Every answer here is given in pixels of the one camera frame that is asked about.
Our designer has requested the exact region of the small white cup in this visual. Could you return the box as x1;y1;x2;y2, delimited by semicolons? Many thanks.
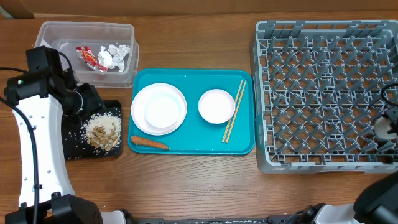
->
374;116;397;140

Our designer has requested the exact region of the red snack wrapper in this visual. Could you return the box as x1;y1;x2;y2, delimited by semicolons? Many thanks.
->
76;46;108;72

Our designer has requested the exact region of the foil wrapper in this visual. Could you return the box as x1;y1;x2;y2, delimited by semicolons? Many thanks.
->
98;44;131;72

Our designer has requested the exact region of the white rice pile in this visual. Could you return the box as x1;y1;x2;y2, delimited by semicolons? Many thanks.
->
86;116;122;132

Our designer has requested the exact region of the peanut shells pile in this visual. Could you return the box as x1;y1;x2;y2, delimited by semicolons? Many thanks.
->
86;126;120;151

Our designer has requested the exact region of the cream bowl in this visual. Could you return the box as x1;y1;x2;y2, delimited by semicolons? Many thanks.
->
144;93;180;128

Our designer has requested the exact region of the wooden chopstick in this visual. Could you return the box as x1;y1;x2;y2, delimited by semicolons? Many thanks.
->
223;80;247;144
222;80;243;143

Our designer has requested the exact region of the small white plate bowl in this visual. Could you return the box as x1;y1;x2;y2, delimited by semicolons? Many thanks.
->
198;89;234;124

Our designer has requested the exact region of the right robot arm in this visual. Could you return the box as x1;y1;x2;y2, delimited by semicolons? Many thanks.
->
286;83;397;224

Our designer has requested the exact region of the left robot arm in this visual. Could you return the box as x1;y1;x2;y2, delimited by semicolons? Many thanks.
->
1;46;131;223

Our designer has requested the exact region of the clear plastic waste bin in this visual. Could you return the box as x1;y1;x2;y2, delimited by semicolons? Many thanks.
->
35;21;139;88

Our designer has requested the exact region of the grey dishwasher rack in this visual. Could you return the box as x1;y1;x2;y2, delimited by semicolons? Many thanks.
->
251;20;397;174

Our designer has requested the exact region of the black food waste tray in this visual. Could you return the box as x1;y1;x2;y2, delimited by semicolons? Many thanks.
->
62;100;122;160

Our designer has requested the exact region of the orange carrot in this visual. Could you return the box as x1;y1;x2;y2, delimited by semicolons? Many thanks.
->
130;136;170;150

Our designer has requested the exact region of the large white plate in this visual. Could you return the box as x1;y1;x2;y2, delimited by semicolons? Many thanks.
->
131;83;187;136

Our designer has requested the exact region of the teal serving tray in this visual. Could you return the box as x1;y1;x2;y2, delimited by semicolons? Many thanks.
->
128;68;255;156

